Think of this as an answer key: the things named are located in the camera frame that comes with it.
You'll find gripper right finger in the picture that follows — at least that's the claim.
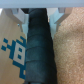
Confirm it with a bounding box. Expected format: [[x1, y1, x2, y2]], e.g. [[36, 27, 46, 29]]
[[45, 7, 73, 33]]

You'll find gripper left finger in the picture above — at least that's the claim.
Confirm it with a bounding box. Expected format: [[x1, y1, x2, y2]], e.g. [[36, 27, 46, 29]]
[[2, 7, 30, 33]]

